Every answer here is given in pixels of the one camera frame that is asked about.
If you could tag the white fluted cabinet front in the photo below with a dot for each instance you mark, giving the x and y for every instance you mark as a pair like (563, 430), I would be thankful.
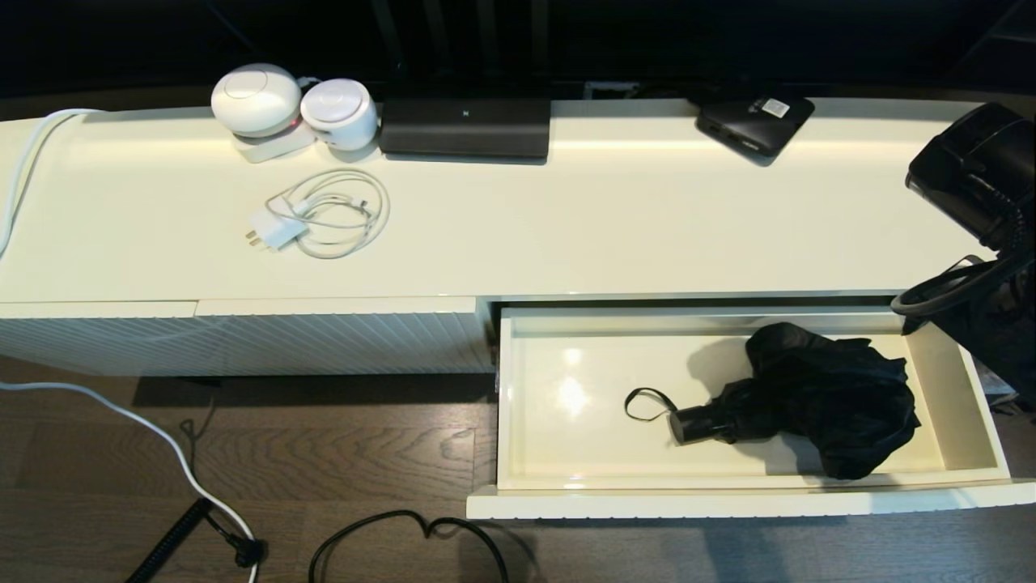
(81, 340)
(324, 340)

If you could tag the black umbrella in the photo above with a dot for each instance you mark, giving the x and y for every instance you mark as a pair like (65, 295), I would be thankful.
(834, 397)

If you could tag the white flat device base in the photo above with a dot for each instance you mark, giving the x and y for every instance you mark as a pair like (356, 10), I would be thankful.
(271, 149)

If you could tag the large white round device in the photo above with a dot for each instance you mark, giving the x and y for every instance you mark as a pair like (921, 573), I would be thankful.
(257, 101)

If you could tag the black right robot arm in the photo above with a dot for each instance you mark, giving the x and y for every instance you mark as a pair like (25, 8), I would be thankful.
(971, 170)

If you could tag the white fluted drawer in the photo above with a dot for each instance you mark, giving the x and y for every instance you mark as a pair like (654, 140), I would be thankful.
(583, 421)

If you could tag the black router box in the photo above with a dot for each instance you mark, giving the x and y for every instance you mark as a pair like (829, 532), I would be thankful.
(465, 129)

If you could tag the small white round device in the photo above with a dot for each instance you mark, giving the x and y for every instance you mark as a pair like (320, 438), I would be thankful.
(340, 113)

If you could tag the black set-top box with sticker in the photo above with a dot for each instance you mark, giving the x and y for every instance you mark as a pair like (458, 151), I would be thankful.
(749, 129)

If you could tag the white slatted cabinet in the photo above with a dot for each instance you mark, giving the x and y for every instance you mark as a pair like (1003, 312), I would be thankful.
(566, 227)

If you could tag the white charger plug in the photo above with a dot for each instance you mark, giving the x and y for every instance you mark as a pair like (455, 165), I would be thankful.
(279, 228)

